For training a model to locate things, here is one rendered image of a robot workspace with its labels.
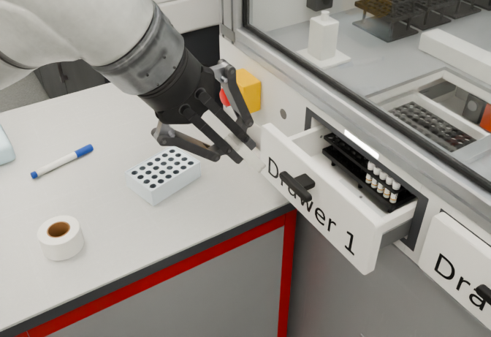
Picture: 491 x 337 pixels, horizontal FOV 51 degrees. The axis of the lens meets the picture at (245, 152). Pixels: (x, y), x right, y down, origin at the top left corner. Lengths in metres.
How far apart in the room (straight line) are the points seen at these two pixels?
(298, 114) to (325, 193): 0.23
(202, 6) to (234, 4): 0.46
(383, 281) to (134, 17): 0.66
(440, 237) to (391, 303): 0.24
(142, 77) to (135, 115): 0.74
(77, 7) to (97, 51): 0.05
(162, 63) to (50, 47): 0.11
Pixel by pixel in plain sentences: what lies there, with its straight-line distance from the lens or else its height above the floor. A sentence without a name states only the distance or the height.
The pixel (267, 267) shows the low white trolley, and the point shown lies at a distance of 1.12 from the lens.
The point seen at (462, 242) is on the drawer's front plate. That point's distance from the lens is 0.76.
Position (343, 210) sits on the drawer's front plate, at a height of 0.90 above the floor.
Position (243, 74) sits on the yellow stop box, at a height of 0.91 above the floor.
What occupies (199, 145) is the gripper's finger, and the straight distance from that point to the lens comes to 0.65.
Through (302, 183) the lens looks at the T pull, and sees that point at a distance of 0.81.
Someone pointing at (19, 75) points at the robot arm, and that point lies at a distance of 0.56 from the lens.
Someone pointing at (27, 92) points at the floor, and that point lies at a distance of 3.04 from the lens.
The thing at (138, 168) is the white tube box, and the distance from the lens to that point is 1.04.
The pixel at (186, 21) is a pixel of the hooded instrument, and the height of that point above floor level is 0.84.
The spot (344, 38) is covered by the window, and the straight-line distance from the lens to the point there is 0.85.
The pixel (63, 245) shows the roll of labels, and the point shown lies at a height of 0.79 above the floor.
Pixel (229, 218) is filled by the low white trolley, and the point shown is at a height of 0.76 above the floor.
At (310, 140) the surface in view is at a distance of 0.96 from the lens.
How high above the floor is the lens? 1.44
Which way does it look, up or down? 38 degrees down
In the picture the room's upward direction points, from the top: straight up
